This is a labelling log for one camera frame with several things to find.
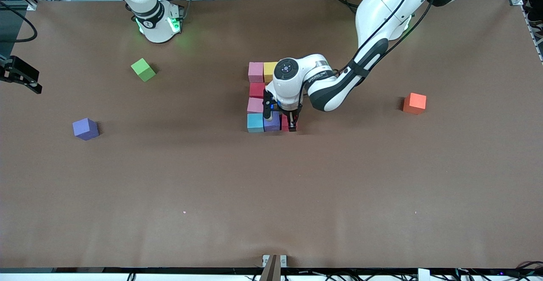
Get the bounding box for orange foam block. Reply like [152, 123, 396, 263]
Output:
[403, 92, 427, 115]

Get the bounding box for light blue foam block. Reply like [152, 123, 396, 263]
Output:
[247, 113, 265, 134]

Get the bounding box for green foam block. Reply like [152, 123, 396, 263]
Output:
[131, 58, 157, 82]

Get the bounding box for pink foam block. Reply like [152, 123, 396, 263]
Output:
[247, 97, 265, 115]
[248, 62, 265, 83]

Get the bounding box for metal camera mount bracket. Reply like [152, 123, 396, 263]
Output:
[260, 254, 287, 281]

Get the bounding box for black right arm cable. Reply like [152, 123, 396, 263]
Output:
[0, 0, 38, 44]

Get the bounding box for yellow foam block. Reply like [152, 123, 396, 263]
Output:
[263, 62, 279, 83]

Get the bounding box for purple foam block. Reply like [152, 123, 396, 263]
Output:
[263, 112, 282, 133]
[72, 118, 99, 141]

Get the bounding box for red foam block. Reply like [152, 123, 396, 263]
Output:
[281, 113, 298, 132]
[249, 82, 266, 100]

